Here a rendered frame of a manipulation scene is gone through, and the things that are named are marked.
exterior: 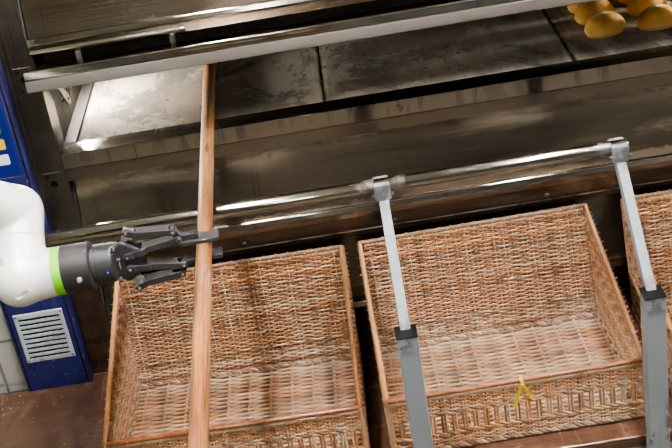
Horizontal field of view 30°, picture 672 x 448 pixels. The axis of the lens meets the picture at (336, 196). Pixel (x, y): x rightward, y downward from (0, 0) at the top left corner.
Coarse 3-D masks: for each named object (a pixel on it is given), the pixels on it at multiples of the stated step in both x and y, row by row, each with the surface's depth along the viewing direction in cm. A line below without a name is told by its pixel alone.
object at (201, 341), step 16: (208, 64) 311; (208, 80) 302; (208, 96) 293; (208, 112) 285; (208, 128) 277; (208, 144) 270; (208, 160) 263; (208, 176) 257; (208, 192) 251; (208, 208) 245; (208, 224) 239; (208, 256) 229; (208, 272) 224; (208, 288) 219; (208, 304) 215; (208, 320) 210; (208, 336) 206; (192, 352) 203; (208, 352) 202; (192, 368) 198; (208, 368) 199; (192, 384) 195; (208, 384) 195; (192, 400) 191; (208, 400) 192; (192, 416) 187; (208, 416) 188; (192, 432) 184; (208, 432) 185
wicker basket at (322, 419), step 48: (240, 288) 297; (288, 288) 297; (336, 288) 297; (144, 336) 300; (192, 336) 300; (240, 336) 300; (336, 336) 299; (144, 384) 302; (240, 384) 297; (288, 384) 294; (336, 384) 291; (144, 432) 287; (240, 432) 281; (288, 432) 278; (336, 432) 262
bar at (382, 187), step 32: (512, 160) 250; (544, 160) 250; (576, 160) 251; (320, 192) 251; (352, 192) 251; (384, 192) 250; (96, 224) 252; (128, 224) 251; (160, 224) 251; (384, 224) 249; (640, 224) 246; (640, 256) 244; (640, 288) 243; (416, 352) 242; (416, 384) 246; (416, 416) 249
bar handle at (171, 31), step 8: (136, 32) 262; (144, 32) 262; (152, 32) 262; (160, 32) 262; (168, 32) 262; (176, 32) 262; (88, 40) 262; (96, 40) 262; (104, 40) 262; (112, 40) 262; (120, 40) 262; (128, 40) 262; (40, 48) 262; (48, 48) 262; (56, 48) 262; (64, 48) 262; (72, 48) 262; (80, 48) 262; (32, 56) 263; (80, 56) 263
